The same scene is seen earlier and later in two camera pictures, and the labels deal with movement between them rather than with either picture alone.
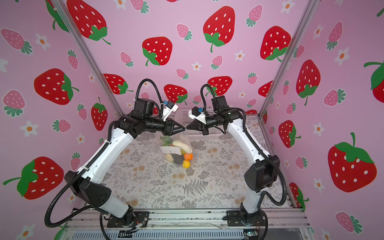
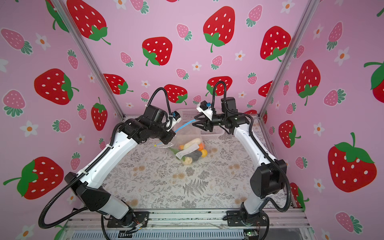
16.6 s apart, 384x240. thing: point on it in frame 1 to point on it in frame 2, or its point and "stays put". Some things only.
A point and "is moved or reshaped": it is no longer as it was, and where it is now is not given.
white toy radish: [168, 140] to [192, 142]
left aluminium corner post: [89, 56] stays put
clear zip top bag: [177, 148] is moved or reshaped
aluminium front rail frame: [279, 225] stays put
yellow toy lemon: [186, 164] to [204, 153]
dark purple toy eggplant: [178, 159] to [195, 155]
